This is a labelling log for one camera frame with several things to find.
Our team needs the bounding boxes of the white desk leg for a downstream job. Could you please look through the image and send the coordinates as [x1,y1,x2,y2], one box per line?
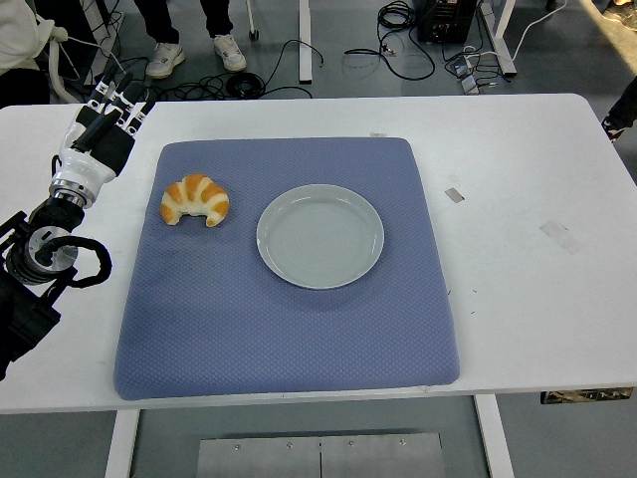
[297,0,314,84]

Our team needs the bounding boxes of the white table leg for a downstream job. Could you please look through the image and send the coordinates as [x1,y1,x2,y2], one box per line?
[473,393,516,478]
[104,410,141,478]

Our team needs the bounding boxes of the white stand with caster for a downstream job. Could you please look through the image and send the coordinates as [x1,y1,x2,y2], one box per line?
[242,0,262,44]

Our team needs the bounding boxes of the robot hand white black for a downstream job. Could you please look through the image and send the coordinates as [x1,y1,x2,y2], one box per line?
[49,62,157,188]

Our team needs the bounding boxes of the large grey tape piece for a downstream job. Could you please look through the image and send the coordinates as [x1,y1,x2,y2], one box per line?
[538,219,583,257]

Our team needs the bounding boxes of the black electronics box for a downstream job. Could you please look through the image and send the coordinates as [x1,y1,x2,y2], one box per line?
[416,0,480,44]

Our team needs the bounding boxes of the long black cable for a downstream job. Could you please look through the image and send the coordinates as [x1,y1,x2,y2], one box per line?
[258,38,329,99]

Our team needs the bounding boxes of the blue quilted mat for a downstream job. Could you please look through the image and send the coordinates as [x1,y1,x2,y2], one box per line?
[112,136,461,402]

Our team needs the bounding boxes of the looped black cable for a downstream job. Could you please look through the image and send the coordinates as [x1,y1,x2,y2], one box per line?
[343,0,437,81]

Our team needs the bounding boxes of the white chair frame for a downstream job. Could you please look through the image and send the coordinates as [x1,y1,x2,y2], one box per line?
[47,27,82,105]

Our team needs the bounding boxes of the croissant bread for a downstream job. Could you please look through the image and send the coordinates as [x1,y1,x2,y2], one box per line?
[159,172,231,229]

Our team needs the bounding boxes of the white cable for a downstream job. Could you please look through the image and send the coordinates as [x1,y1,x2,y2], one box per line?
[510,0,568,64]

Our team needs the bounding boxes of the coiled black cable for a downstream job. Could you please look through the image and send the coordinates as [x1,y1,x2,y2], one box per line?
[226,72,266,99]

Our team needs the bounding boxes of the white desk leg frame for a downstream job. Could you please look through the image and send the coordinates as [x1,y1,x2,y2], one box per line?
[477,0,519,77]

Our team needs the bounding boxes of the grey round plate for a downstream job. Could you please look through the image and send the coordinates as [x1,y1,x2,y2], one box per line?
[256,183,386,291]

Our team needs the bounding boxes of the camouflage patterned bracket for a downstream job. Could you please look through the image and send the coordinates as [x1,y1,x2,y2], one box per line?
[540,386,634,405]

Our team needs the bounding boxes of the person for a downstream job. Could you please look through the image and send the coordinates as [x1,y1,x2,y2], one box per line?
[600,74,637,143]
[132,0,248,80]
[0,0,70,107]
[599,0,637,24]

